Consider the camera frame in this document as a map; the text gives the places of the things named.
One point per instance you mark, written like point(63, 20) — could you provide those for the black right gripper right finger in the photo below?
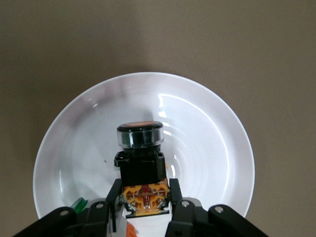
point(177, 209)

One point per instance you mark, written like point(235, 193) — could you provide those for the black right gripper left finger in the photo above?
point(114, 209)

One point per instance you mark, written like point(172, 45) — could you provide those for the black push button switch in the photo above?
point(142, 170)

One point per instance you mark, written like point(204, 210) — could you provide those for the pale pink round plate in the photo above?
point(197, 123)

